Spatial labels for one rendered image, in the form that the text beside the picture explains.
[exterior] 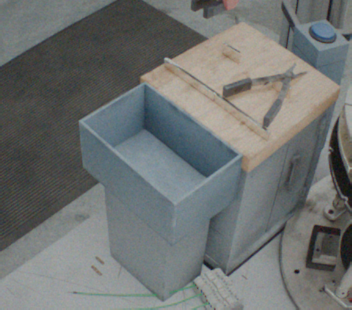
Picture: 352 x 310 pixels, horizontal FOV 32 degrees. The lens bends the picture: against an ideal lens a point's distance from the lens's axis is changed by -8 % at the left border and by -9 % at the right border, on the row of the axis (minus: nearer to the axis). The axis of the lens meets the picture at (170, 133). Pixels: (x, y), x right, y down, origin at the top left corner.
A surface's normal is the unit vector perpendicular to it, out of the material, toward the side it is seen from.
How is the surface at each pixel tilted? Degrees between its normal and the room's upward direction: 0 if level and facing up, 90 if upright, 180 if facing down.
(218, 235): 90
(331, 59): 90
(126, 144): 0
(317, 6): 90
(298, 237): 0
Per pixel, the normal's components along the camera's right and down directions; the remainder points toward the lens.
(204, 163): -0.73, 0.47
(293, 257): 0.04, -0.69
